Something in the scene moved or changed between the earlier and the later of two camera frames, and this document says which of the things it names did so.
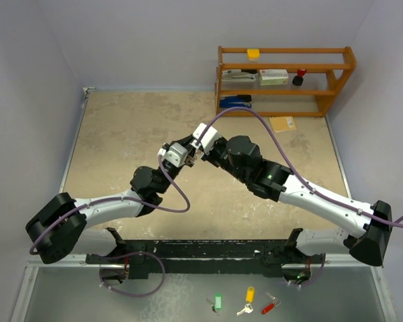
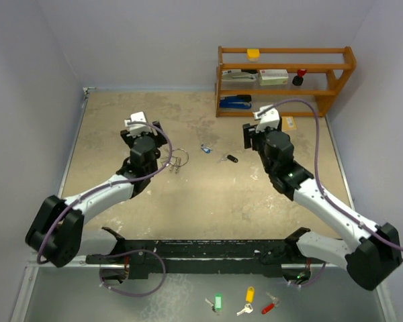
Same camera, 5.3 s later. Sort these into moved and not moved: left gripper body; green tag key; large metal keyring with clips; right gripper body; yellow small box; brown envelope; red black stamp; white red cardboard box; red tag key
Moved: left gripper body; large metal keyring with clips; right gripper body
Not moved: red tag key; green tag key; red black stamp; white red cardboard box; yellow small box; brown envelope
